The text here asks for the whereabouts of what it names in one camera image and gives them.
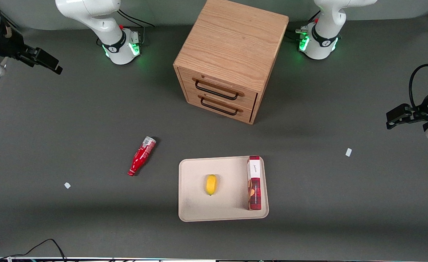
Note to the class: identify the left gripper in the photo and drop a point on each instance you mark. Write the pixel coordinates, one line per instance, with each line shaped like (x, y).
(416, 112)

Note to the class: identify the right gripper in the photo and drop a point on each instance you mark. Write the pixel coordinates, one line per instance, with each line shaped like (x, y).
(9, 46)

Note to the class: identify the red ketchup bottle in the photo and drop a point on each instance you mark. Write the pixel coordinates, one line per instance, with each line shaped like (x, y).
(141, 157)

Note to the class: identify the beige plastic tray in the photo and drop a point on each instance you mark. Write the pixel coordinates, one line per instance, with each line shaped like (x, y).
(228, 207)

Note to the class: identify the wooden drawer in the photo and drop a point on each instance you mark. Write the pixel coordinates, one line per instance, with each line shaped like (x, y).
(248, 112)
(248, 99)

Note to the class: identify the red tartan biscuit box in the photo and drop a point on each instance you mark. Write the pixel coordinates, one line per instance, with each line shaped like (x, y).
(254, 185)

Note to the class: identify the wooden drawer cabinet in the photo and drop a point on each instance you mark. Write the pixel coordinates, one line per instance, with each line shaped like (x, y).
(232, 40)

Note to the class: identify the yellow lemon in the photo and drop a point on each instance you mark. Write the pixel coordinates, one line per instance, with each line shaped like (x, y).
(211, 184)

